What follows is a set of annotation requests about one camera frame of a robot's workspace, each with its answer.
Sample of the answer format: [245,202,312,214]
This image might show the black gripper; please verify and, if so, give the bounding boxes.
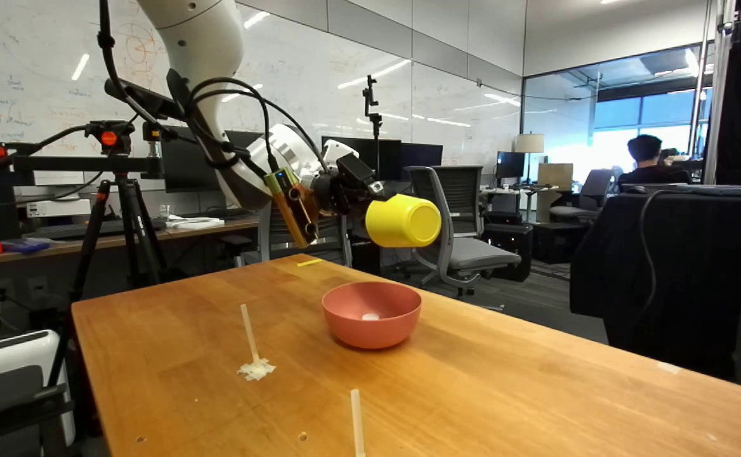
[312,156,387,223]

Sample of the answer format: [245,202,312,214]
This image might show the yellow plastic cup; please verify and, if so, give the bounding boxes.
[363,190,445,252]

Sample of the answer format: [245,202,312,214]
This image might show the pink plastic bowl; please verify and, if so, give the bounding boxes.
[319,279,423,354]

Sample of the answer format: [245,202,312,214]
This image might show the mesh back office chair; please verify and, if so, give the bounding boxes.
[253,198,356,270]

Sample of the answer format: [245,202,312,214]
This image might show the black desk monitor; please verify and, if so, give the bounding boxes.
[319,134,448,183]

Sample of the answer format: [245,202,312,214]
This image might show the long wooden office desk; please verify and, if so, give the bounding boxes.
[0,197,418,275]

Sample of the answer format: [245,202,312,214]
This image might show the grey padded office chair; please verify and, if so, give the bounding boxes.
[408,164,526,301]

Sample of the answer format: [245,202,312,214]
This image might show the small distant monitor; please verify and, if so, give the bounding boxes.
[496,150,530,183]

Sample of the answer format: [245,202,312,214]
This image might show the white shade lamp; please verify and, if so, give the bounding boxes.
[511,133,549,186]

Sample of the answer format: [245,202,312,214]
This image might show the white paper stack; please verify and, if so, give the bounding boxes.
[165,214,228,235]

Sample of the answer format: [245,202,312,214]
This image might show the wide black monitor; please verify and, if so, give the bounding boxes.
[161,124,265,197]

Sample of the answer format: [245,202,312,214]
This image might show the tan box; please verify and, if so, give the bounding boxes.
[536,160,574,194]

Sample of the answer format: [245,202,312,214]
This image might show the seated background person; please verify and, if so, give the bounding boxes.
[614,133,695,190]

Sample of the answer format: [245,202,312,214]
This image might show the black cloth draped table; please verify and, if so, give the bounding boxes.
[568,183,741,382]

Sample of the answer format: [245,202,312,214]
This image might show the blue flat item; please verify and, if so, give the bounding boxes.
[0,237,52,256]

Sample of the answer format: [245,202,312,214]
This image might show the white edged grey panel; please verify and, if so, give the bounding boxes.
[0,329,77,457]

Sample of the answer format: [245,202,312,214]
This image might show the yellow mounted wrist camera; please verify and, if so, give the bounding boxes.
[265,164,322,250]

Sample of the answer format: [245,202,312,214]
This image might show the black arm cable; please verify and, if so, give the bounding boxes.
[95,0,332,175]

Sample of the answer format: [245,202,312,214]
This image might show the black bar camera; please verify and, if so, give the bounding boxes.
[102,74,187,123]

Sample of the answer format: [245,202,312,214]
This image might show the black camera tripod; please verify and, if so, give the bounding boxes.
[47,117,170,385]

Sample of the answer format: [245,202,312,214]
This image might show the grey hanging cable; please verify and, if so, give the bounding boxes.
[634,186,672,319]

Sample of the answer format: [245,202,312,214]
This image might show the black clamp rail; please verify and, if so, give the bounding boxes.
[0,138,165,189]

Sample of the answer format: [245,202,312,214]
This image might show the white vertical post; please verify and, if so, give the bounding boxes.
[701,0,725,186]

